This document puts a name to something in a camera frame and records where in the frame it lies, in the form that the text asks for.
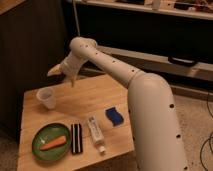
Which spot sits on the vertical metal pole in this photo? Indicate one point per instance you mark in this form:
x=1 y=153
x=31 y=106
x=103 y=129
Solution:
x=76 y=18

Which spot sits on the wooden table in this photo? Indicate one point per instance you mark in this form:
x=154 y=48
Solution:
x=91 y=96

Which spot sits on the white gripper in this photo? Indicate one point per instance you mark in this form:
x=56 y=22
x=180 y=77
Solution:
x=70 y=66

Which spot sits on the white toothpaste tube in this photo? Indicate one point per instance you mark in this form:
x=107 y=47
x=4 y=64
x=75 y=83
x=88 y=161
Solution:
x=96 y=134

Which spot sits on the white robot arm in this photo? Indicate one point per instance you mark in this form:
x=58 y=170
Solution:
x=155 y=127

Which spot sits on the green ceramic bowl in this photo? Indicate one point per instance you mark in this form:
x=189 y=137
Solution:
x=46 y=134

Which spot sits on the orange carrot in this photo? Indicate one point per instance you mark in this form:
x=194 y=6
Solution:
x=53 y=143

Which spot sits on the black handle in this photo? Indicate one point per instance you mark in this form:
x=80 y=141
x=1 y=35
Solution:
x=182 y=63

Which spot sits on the white plastic cup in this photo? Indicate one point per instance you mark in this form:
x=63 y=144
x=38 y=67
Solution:
x=46 y=97

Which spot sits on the blue sponge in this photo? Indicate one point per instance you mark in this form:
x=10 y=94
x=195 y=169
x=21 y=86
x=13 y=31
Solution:
x=114 y=116

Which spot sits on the black white striped block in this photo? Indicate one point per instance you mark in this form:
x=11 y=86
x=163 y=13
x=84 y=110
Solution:
x=76 y=139

